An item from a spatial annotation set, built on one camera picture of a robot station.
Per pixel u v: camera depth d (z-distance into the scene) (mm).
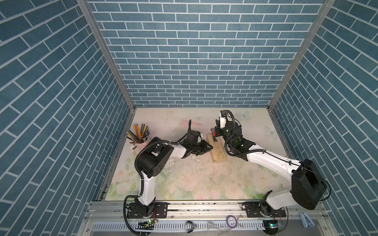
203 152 868
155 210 731
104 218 747
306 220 697
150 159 519
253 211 732
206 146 882
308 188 429
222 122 714
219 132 737
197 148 839
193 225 692
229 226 696
